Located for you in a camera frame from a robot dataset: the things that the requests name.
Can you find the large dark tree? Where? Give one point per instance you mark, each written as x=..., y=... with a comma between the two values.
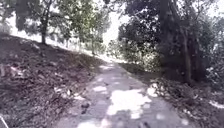
x=173, y=40

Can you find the leaf-covered earth verge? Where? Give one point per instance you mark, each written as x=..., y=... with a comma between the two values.
x=196, y=100

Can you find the leaf-covered earth slope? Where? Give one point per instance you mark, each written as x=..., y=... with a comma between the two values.
x=36, y=76

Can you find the tree with slim trunk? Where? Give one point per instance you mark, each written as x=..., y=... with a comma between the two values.
x=43, y=30

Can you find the green bushes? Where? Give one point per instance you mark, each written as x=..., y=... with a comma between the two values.
x=131, y=51

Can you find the row of trees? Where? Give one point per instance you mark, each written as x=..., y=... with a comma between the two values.
x=88, y=30

